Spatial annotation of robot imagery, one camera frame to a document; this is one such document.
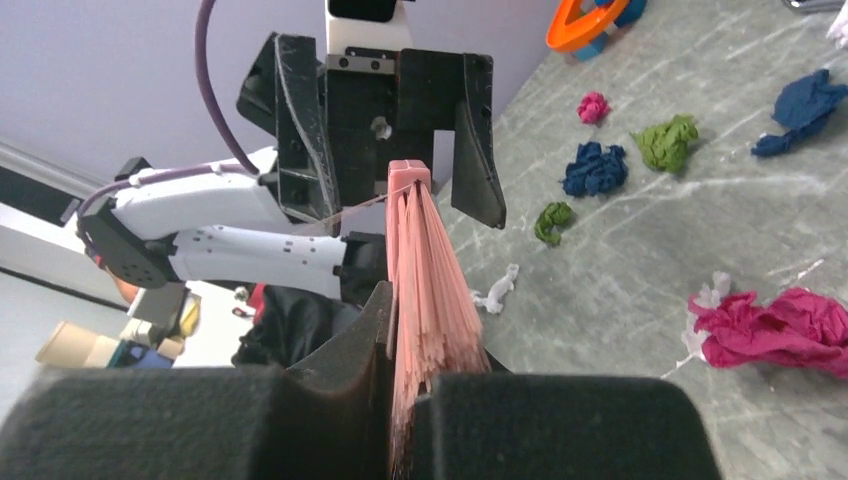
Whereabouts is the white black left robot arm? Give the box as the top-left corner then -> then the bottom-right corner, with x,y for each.
77,34 -> 506,303

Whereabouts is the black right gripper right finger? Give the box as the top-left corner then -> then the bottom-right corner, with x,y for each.
410,363 -> 722,479

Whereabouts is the white twisted paper scrap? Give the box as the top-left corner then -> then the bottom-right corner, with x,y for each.
470,264 -> 520,315

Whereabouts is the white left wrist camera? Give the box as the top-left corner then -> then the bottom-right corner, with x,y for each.
325,0 -> 413,55

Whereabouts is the white paper scrap near case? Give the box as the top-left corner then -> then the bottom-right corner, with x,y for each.
826,0 -> 848,49

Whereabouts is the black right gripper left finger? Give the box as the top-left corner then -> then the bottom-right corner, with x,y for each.
1,282 -> 392,479

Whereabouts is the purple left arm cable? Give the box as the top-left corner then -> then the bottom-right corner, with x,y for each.
76,0 -> 263,220

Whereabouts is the pink hand brush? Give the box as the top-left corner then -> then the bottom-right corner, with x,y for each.
386,160 -> 491,479

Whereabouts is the dark blue paper scrap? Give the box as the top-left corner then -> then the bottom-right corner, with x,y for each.
751,69 -> 847,158

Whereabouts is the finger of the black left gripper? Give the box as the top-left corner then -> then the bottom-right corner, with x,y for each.
274,34 -> 342,237
451,54 -> 507,229

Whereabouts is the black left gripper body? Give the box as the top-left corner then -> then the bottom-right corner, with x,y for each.
235,31 -> 465,220

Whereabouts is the small magenta paper scrap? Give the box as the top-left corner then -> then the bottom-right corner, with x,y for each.
576,91 -> 611,125

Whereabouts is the large magenta paper scrap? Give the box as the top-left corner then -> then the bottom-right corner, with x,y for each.
688,287 -> 847,378

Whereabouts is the small green paper scrap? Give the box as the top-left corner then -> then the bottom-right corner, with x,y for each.
533,201 -> 574,247

